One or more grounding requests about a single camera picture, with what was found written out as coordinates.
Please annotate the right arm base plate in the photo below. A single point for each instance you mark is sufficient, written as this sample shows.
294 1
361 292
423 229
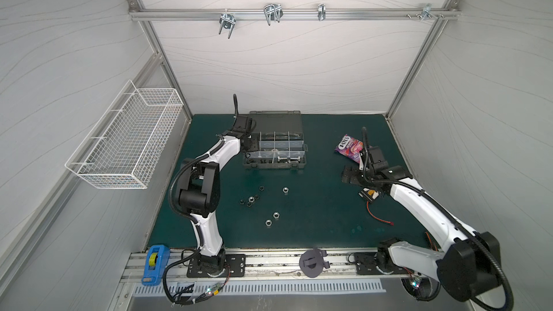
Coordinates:
371 263

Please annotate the aluminium crossbar rail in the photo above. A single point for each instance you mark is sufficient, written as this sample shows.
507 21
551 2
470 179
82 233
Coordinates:
288 14

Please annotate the white wire basket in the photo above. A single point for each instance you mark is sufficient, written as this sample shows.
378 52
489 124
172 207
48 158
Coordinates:
123 148

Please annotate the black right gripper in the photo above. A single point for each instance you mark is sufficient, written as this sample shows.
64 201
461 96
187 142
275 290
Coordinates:
352 176

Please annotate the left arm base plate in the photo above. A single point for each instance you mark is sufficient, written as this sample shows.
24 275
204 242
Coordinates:
232 265

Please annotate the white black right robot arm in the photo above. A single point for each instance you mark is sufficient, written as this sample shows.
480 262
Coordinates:
459 260

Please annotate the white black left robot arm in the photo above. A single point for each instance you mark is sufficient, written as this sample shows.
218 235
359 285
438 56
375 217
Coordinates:
195 191

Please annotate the metal u-bolt clamp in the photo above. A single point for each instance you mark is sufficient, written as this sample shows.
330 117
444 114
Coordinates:
227 22
273 13

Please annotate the metal bracket with screws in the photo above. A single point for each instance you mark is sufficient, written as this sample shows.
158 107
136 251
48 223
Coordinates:
426 13

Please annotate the purple Fox's candy bag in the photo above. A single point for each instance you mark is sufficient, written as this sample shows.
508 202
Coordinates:
351 148

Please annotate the metal bracket clip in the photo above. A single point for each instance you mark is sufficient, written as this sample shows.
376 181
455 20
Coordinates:
321 12

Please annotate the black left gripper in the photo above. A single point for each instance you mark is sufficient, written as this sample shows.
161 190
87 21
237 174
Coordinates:
251 140

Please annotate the blue tape dispenser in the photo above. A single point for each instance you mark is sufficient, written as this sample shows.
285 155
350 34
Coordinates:
155 264

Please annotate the white slotted cable duct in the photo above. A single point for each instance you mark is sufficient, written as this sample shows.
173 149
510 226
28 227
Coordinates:
273 287

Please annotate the grey plastic organizer box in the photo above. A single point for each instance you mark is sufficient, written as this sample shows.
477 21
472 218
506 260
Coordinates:
278 141

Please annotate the black round cap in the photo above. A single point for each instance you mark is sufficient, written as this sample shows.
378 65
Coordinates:
312 263

